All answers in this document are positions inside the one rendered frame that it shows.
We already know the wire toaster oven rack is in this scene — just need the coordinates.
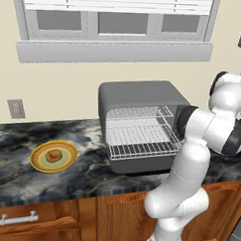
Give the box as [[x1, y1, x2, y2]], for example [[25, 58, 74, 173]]
[[105, 121, 182, 164], [107, 102, 175, 124]]

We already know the silver drawer handle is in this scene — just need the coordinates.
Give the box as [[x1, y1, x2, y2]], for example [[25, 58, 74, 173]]
[[0, 208, 40, 229]]

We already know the wire toaster oven bottom rack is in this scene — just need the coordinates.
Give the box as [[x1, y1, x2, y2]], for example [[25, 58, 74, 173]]
[[105, 121, 182, 164]]

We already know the grey window with blinds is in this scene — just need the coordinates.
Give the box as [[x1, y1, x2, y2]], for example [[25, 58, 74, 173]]
[[8, 0, 222, 72]]

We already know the grey wall socket plate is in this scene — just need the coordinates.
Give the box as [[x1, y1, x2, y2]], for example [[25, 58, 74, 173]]
[[5, 97, 27, 120]]

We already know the yellow striped plate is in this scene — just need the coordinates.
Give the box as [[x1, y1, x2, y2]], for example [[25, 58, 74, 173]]
[[28, 139, 79, 176]]

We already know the grey toaster oven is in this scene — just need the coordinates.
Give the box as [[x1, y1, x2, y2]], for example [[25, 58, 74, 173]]
[[94, 77, 192, 178]]

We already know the wire toaster oven top rack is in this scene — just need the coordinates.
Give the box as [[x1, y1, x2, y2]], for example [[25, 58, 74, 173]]
[[107, 102, 175, 124]]

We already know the brown chicken drumstick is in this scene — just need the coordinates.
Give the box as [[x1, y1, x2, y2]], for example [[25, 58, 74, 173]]
[[46, 149, 62, 164]]

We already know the wooden drawer front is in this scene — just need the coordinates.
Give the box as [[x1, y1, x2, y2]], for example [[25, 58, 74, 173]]
[[0, 223, 83, 241], [0, 197, 80, 238]]

